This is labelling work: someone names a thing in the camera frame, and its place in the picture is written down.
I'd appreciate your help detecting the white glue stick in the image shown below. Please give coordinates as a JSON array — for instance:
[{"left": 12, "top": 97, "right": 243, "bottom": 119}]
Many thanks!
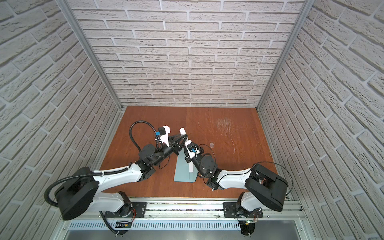
[{"left": 179, "top": 128, "right": 188, "bottom": 142}]

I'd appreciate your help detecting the aluminium corner post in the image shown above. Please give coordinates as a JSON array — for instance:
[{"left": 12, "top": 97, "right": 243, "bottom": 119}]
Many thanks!
[
  {"left": 57, "top": 0, "right": 124, "bottom": 111},
  {"left": 256, "top": 0, "right": 315, "bottom": 111}
]

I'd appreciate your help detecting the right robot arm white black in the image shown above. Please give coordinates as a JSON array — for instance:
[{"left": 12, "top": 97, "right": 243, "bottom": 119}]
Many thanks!
[{"left": 185, "top": 154, "right": 288, "bottom": 215}]

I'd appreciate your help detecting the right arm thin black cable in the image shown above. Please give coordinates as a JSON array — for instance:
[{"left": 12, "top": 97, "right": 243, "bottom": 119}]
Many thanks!
[{"left": 197, "top": 143, "right": 294, "bottom": 199}]

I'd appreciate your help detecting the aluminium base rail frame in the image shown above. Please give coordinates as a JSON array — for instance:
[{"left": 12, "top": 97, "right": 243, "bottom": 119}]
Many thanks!
[{"left": 49, "top": 198, "right": 315, "bottom": 240}]

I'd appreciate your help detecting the pink white letter card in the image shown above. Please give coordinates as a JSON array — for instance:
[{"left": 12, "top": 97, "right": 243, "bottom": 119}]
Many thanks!
[{"left": 189, "top": 162, "right": 194, "bottom": 173}]

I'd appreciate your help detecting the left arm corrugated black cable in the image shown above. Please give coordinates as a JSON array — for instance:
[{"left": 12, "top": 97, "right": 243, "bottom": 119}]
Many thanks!
[{"left": 43, "top": 120, "right": 160, "bottom": 235}]

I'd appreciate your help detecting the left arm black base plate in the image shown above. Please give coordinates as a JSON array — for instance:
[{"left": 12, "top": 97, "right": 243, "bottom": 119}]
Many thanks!
[{"left": 104, "top": 202, "right": 147, "bottom": 218}]

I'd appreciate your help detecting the right aluminium corner post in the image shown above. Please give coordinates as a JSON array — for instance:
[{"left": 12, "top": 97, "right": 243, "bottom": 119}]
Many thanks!
[{"left": 256, "top": 0, "right": 315, "bottom": 111}]

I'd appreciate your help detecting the left aluminium corner post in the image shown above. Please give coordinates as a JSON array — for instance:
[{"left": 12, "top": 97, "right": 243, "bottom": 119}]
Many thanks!
[{"left": 57, "top": 0, "right": 124, "bottom": 111}]

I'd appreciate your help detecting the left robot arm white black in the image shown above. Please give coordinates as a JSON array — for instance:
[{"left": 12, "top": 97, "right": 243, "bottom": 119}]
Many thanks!
[{"left": 55, "top": 134, "right": 188, "bottom": 221}]

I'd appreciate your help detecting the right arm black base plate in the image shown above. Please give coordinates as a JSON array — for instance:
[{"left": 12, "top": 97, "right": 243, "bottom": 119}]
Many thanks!
[{"left": 223, "top": 202, "right": 264, "bottom": 219}]

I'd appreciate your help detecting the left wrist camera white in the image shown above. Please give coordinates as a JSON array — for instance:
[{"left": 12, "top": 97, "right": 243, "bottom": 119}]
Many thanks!
[{"left": 155, "top": 126, "right": 171, "bottom": 147}]

